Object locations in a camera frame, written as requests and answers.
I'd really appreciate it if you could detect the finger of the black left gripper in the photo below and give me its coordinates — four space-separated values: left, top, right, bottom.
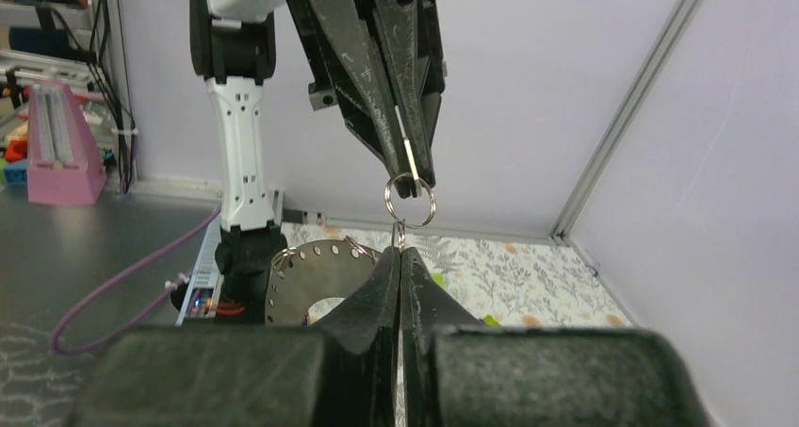
286 0 415 175
374 0 447 187

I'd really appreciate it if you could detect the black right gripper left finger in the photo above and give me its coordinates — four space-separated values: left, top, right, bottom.
69 247 400 426

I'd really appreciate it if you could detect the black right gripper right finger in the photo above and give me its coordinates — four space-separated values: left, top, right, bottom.
401 248 711 426

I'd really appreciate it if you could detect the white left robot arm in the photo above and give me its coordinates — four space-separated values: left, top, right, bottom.
189 0 447 277

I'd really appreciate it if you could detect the pink box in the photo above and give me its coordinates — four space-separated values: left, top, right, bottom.
26 80 106 206

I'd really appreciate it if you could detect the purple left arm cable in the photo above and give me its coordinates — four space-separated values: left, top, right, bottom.
50 205 226 357

